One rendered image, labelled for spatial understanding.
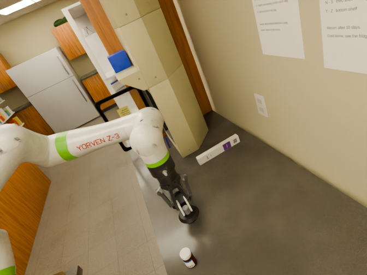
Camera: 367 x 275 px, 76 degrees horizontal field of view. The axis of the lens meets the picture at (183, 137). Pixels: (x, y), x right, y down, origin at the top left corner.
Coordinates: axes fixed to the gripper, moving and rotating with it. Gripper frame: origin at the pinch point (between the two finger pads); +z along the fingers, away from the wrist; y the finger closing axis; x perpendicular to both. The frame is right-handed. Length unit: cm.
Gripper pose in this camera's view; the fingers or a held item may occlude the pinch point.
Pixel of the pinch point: (184, 205)
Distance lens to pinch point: 98.5
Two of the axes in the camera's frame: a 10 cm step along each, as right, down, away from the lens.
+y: 8.7, -4.8, 1.2
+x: -3.4, -3.9, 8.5
